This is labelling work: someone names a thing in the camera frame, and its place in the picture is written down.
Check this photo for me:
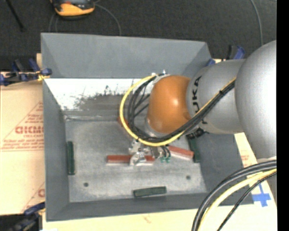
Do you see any dark green flat block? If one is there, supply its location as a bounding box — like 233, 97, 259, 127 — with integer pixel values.
66, 141, 76, 176
132, 186, 168, 198
188, 135, 201, 164

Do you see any brown cardboard board, red print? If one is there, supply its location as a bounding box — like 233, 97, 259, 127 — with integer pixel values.
0, 72, 47, 217

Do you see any grey metal bin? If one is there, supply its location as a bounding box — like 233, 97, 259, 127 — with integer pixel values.
40, 32, 254, 221

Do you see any red-brown flat block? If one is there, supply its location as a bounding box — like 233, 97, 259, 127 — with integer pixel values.
106, 154, 156, 165
167, 145, 195, 161

